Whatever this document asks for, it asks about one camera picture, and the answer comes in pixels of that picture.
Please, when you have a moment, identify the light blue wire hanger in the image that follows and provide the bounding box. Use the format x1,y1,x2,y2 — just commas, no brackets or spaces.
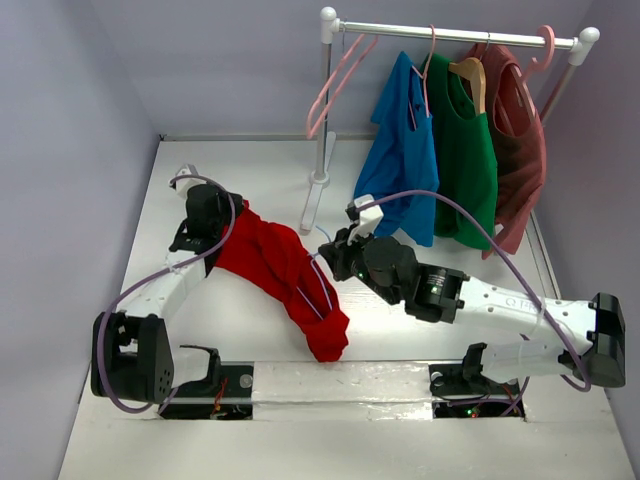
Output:
297,251,333,318

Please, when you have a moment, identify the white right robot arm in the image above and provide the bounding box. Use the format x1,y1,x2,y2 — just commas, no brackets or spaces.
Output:
319,229,626,392

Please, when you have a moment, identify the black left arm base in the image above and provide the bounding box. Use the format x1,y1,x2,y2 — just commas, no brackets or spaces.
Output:
157,345,254,421

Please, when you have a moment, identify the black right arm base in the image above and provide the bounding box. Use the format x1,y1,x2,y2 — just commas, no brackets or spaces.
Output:
429,342,526,419

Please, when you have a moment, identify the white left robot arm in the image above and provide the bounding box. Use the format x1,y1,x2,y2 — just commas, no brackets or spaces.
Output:
91,183,244,410

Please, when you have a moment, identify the blue t-shirt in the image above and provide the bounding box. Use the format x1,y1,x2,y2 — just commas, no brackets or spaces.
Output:
354,52,439,247

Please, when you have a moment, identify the green t-shirt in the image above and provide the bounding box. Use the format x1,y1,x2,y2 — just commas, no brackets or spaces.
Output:
426,53,498,237

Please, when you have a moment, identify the dusty red t-shirt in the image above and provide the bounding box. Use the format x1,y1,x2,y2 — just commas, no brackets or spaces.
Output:
467,43,546,254

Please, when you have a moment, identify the wooden hanger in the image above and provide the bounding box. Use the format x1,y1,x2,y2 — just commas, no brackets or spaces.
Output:
448,57,486,115

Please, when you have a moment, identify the thick pink plastic hanger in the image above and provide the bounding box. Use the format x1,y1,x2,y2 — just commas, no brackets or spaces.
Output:
521,24,555,83

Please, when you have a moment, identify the white and chrome clothes rack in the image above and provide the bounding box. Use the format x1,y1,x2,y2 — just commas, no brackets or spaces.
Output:
300,6,600,233

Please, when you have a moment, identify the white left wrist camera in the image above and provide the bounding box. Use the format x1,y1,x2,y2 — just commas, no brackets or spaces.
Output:
169,164,204,200

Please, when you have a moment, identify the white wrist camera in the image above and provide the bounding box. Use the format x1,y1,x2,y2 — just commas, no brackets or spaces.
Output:
169,164,204,200
346,194,383,245

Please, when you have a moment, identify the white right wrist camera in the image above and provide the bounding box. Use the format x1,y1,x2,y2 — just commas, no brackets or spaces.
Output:
346,194,383,245

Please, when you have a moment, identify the thin pink wire hanger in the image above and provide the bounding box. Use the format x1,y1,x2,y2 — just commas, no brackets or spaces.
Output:
413,24,436,117

